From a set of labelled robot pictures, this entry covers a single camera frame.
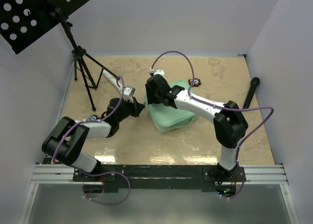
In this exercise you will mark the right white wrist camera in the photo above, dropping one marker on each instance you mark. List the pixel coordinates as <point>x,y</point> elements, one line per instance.
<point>160,72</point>

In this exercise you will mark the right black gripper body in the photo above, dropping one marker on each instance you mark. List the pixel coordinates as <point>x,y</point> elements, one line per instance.
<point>159,97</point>

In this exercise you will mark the black microphone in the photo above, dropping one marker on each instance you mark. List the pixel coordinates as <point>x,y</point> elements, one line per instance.
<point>254,83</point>

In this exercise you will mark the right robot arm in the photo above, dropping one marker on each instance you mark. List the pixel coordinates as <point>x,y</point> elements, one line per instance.
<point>229,123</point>

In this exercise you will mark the black perforated music stand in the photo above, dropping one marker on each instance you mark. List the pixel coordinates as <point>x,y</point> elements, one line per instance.
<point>23,22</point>

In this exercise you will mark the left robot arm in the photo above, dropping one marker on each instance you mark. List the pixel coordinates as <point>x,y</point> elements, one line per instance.
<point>66,140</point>

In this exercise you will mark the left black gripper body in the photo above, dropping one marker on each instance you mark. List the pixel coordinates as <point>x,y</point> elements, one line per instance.
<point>126,111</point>

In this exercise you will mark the white microphone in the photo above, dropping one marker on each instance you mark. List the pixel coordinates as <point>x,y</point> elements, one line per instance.
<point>117,83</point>

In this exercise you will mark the mint green medicine case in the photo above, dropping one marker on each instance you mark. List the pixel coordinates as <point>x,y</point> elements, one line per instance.
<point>166,118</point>

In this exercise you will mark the black base frame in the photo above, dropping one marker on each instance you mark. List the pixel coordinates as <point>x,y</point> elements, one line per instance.
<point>207,178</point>

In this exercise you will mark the red owl toy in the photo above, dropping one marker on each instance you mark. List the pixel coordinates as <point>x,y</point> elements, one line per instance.
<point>194,82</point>

